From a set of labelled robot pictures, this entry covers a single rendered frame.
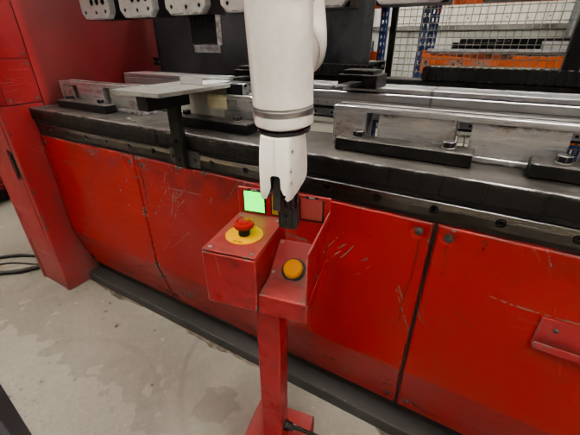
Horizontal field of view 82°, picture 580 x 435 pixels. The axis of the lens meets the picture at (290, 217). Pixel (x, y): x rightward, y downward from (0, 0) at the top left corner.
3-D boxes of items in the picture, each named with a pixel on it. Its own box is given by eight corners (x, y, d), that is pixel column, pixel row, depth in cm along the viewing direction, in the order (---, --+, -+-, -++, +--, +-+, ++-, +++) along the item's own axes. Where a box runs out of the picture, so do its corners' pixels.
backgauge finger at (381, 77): (316, 92, 90) (316, 72, 88) (349, 84, 110) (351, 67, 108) (357, 96, 85) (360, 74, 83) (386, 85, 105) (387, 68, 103)
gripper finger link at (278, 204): (276, 154, 48) (286, 166, 53) (266, 206, 47) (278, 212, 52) (284, 154, 48) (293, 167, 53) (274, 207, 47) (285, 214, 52)
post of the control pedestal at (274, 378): (263, 444, 92) (253, 291, 67) (270, 425, 97) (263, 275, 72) (281, 450, 91) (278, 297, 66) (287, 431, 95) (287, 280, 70)
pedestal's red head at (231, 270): (208, 300, 65) (196, 218, 56) (243, 256, 78) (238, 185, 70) (306, 324, 59) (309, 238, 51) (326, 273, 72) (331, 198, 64)
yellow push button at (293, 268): (282, 279, 65) (280, 274, 63) (287, 261, 66) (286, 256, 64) (301, 282, 64) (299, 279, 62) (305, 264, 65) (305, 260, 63)
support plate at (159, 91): (110, 93, 85) (109, 89, 85) (185, 84, 105) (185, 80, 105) (158, 98, 77) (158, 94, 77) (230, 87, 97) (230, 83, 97)
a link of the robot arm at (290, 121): (267, 95, 51) (268, 115, 53) (242, 110, 44) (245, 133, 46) (320, 97, 49) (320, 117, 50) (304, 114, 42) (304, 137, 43)
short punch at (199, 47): (192, 52, 100) (188, 15, 95) (197, 52, 101) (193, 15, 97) (218, 53, 95) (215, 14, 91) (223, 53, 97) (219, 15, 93)
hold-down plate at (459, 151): (334, 148, 81) (335, 136, 80) (342, 143, 86) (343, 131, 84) (469, 169, 68) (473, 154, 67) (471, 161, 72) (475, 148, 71)
